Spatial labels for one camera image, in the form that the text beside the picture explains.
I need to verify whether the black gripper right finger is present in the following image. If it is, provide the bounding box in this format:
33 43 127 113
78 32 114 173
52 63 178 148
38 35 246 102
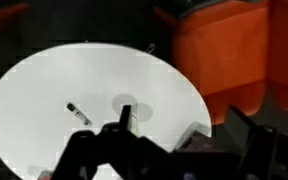
224 106 278 180

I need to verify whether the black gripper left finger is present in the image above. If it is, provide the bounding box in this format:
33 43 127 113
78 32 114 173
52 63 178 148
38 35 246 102
52 131 97 180

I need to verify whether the white paper cup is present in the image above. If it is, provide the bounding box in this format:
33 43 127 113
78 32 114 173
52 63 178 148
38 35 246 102
112 94 153 136

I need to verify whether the small black marker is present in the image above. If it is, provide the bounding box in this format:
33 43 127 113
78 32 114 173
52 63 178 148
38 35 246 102
67 103 92 126

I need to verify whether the round white table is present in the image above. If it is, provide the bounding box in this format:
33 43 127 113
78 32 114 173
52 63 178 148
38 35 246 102
0 43 212 180

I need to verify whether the orange chair right of table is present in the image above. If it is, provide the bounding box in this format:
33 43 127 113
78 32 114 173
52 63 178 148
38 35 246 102
154 0 288 124

